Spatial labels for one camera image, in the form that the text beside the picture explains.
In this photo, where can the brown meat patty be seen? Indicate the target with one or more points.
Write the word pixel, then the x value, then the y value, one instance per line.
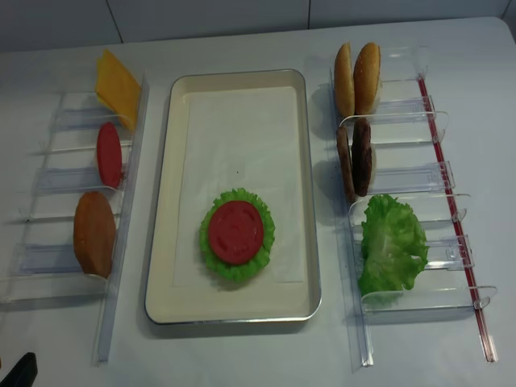
pixel 361 157
pixel 345 164

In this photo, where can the red tomato slice on tray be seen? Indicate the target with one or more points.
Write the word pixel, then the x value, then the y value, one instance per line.
pixel 235 232

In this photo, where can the green lettuce leaf on tray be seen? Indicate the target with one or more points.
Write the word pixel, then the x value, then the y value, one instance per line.
pixel 245 272

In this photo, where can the green lettuce leaf in rack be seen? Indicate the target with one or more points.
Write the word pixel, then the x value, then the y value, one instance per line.
pixel 394 246

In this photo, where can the red tomato slice in rack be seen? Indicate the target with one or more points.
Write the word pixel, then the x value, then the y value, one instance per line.
pixel 109 155

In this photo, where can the yellow cheese slice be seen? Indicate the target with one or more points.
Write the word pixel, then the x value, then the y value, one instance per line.
pixel 117 89

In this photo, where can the cream metal tray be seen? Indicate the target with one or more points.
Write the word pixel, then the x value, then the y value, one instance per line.
pixel 225 301

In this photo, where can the white paper tray liner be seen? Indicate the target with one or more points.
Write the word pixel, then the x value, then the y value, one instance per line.
pixel 247 139

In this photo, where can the left sesame bun half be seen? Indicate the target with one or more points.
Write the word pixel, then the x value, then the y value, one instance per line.
pixel 343 81

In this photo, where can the sesame bun half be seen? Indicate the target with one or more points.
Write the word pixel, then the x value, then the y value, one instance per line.
pixel 343 81
pixel 366 78

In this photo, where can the clear acrylic right rack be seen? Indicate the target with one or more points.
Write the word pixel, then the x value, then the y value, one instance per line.
pixel 408 164

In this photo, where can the clear acrylic rack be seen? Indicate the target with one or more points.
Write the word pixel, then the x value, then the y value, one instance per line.
pixel 408 164
pixel 43 265

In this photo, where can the right sesame bun half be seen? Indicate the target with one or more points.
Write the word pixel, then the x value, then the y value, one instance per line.
pixel 366 78

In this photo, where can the brown bun half left rack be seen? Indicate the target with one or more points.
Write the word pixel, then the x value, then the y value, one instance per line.
pixel 94 234

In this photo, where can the clear acrylic left rack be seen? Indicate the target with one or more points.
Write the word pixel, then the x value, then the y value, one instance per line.
pixel 43 265

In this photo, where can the black object bottom left corner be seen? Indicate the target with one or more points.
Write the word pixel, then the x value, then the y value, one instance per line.
pixel 23 374

